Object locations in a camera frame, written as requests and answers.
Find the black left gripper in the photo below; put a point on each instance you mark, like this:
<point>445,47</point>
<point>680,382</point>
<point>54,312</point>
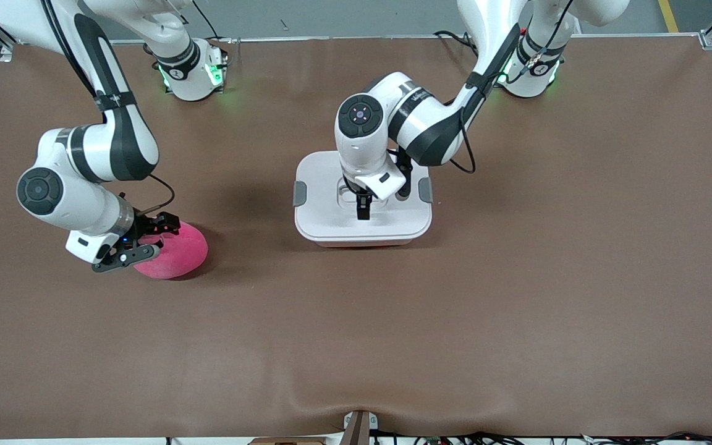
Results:
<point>363,203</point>

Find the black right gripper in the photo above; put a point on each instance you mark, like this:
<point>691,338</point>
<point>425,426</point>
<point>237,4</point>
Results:
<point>144,225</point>

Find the pink plush toy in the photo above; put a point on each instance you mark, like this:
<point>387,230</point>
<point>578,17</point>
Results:
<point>177,253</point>

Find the white box lid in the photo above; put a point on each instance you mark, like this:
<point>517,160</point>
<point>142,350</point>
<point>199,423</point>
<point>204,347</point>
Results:
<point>325,216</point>

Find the grey lid latch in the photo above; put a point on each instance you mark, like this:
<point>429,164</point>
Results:
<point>300,193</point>
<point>426,190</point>

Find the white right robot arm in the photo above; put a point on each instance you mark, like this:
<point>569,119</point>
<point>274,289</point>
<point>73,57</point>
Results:
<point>109,148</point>

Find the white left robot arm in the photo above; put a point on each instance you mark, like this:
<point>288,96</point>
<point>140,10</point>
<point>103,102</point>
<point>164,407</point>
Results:
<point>424,117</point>

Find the pink translucent plastic box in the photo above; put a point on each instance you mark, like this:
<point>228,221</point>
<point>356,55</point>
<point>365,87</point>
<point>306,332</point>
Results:
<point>362,244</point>

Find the brown table mat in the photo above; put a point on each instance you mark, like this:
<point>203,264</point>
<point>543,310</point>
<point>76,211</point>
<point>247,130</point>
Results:
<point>356,340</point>

